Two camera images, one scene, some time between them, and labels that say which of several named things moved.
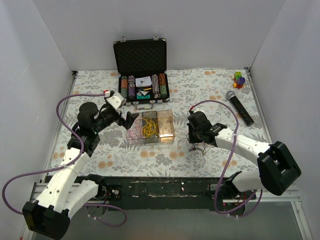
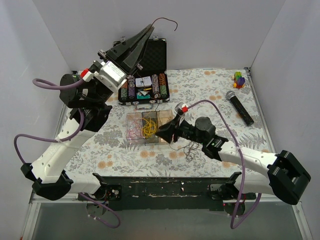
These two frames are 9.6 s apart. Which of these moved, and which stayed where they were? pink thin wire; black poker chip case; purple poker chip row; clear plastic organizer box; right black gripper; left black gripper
Moved: right black gripper; left black gripper
Stayed: black poker chip case; purple poker chip row; pink thin wire; clear plastic organizer box
